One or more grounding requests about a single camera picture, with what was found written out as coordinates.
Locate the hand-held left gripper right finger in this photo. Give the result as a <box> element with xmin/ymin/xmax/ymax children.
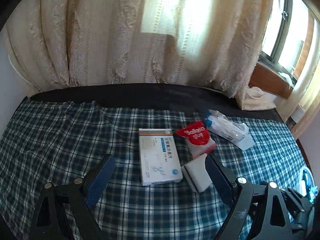
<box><xmin>204</xmin><ymin>155</ymin><xmax>304</xmax><ymax>240</ymax></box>

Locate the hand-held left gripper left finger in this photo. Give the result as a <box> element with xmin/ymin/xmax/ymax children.
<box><xmin>29</xmin><ymin>154</ymin><xmax>116</xmax><ymax>240</ymax></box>

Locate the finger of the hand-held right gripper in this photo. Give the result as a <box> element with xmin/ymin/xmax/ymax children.
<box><xmin>280</xmin><ymin>187</ymin><xmax>312</xmax><ymax>213</ymax></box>

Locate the white sponge with black stripe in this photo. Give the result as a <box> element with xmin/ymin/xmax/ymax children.
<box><xmin>181</xmin><ymin>159</ymin><xmax>213</xmax><ymax>193</ymax></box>

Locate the white basket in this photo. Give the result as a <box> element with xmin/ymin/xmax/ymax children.
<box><xmin>299</xmin><ymin>166</ymin><xmax>317</xmax><ymax>200</ymax></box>

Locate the red and white packet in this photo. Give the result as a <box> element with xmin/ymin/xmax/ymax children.
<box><xmin>175</xmin><ymin>120</ymin><xmax>217</xmax><ymax>159</ymax></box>

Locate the white plastic bag packet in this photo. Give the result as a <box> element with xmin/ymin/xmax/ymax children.
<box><xmin>204</xmin><ymin>109</ymin><xmax>255</xmax><ymax>151</ymax></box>

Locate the blue plaid blanket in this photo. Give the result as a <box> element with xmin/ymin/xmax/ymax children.
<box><xmin>0</xmin><ymin>97</ymin><xmax>310</xmax><ymax>240</ymax></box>

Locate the white medicine box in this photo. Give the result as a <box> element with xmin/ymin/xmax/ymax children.
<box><xmin>138</xmin><ymin>128</ymin><xmax>182</xmax><ymax>186</ymax></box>

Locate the black mattress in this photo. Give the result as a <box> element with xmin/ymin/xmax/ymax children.
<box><xmin>20</xmin><ymin>82</ymin><xmax>285</xmax><ymax>123</ymax></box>

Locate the plain cream curtain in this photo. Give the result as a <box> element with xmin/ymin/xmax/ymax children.
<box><xmin>287</xmin><ymin>25</ymin><xmax>320</xmax><ymax>140</ymax></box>

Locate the brown wooden window sill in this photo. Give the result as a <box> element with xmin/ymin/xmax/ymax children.
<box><xmin>249</xmin><ymin>62</ymin><xmax>296</xmax><ymax>101</ymax></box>

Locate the cream lace curtain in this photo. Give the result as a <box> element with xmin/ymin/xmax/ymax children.
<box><xmin>5</xmin><ymin>0</ymin><xmax>278</xmax><ymax>111</ymax></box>

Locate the window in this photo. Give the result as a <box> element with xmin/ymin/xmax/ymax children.
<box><xmin>255</xmin><ymin>0</ymin><xmax>316</xmax><ymax>81</ymax></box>

